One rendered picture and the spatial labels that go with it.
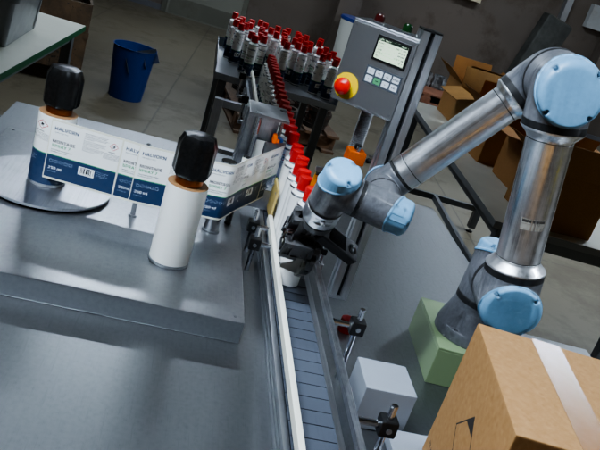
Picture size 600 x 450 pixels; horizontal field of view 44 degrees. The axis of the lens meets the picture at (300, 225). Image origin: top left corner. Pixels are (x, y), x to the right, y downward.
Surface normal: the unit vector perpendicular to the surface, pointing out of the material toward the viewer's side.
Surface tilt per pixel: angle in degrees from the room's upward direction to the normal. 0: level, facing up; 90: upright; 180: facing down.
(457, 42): 90
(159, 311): 90
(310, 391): 0
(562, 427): 0
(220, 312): 0
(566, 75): 83
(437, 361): 90
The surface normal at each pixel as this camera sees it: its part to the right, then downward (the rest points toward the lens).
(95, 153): -0.01, 0.37
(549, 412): 0.29, -0.89
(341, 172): 0.29, -0.57
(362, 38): -0.47, 0.19
